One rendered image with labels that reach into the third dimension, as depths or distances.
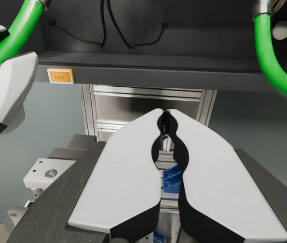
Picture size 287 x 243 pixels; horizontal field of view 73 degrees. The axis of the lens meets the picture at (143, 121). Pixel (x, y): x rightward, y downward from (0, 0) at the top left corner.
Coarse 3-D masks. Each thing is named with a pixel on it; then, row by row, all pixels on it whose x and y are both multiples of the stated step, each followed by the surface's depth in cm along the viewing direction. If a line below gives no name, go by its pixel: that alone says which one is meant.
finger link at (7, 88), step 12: (12, 60) 13; (24, 60) 13; (36, 60) 14; (0, 72) 12; (12, 72) 13; (24, 72) 13; (0, 84) 12; (12, 84) 13; (24, 84) 13; (0, 96) 12; (12, 96) 13; (24, 96) 14; (0, 108) 12; (12, 108) 13; (0, 120) 12; (12, 120) 13
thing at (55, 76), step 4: (48, 68) 40; (52, 68) 40; (56, 68) 40; (60, 68) 41; (64, 68) 41; (68, 68) 41; (52, 72) 40; (56, 72) 40; (60, 72) 40; (64, 72) 40; (68, 72) 40; (72, 72) 41; (52, 76) 41; (56, 76) 41; (60, 76) 41; (64, 76) 41; (68, 76) 40; (52, 80) 41; (56, 80) 41; (60, 80) 41; (64, 80) 41; (68, 80) 41
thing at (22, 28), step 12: (24, 12) 15; (36, 12) 15; (12, 24) 15; (24, 24) 15; (36, 24) 16; (12, 36) 15; (24, 36) 15; (0, 48) 14; (12, 48) 14; (0, 60) 14
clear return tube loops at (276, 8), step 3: (273, 0) 28; (276, 0) 27; (282, 0) 23; (285, 0) 22; (273, 3) 28; (279, 3) 23; (282, 3) 23; (276, 6) 23; (279, 6) 23; (273, 9) 24; (276, 9) 24; (273, 12) 24
